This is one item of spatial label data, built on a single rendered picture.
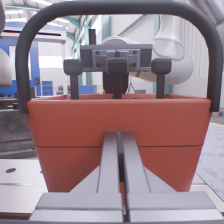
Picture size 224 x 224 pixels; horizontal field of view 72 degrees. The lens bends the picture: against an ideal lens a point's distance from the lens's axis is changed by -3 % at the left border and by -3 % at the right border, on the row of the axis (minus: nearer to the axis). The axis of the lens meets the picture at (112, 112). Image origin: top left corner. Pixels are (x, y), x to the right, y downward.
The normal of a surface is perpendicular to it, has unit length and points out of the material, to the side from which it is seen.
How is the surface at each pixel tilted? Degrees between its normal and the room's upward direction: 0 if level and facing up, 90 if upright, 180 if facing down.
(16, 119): 90
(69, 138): 97
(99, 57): 96
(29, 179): 0
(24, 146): 90
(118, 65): 102
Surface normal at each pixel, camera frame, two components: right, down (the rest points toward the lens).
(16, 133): 0.37, 0.14
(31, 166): -0.01, -0.99
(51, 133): -0.01, 0.27
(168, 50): 0.04, 0.04
